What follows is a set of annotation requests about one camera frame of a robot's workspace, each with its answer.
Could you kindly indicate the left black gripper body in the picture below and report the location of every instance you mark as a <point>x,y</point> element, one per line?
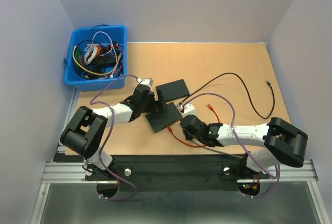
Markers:
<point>150,105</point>

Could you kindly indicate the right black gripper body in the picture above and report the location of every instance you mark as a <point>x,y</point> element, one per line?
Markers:
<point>188,136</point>

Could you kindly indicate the black network switch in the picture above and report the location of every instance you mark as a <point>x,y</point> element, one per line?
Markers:
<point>164,118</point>
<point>173,90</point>

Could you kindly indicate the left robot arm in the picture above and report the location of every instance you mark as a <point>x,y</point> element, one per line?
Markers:
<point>83,134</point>

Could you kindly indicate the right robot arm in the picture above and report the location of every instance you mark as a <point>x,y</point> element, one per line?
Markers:
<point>279,141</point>

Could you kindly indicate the black adapter in bin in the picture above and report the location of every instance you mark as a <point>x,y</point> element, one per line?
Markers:
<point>105,61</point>

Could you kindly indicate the blue plastic bin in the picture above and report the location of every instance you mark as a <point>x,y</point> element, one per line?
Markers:
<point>86,45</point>

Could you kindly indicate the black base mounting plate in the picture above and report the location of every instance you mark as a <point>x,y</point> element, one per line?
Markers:
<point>183,172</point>

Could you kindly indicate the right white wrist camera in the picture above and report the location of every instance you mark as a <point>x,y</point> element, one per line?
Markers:
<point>187,110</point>

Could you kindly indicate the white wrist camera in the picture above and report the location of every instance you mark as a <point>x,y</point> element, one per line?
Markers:
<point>187,110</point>
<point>147,81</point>

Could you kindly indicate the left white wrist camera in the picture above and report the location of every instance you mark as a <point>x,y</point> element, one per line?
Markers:
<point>147,81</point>

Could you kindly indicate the aluminium frame rail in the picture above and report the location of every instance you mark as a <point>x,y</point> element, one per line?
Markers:
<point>61,173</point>

